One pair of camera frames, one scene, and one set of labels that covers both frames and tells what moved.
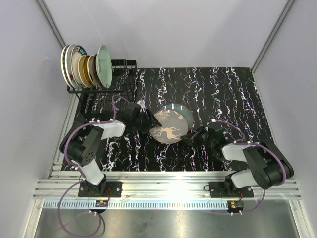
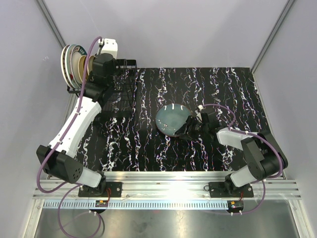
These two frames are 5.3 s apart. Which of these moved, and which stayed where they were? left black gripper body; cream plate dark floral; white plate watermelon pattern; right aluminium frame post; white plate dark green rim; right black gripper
Moved: right black gripper; left black gripper body
Stayed: right aluminium frame post; white plate watermelon pattern; white plate dark green rim; cream plate dark floral
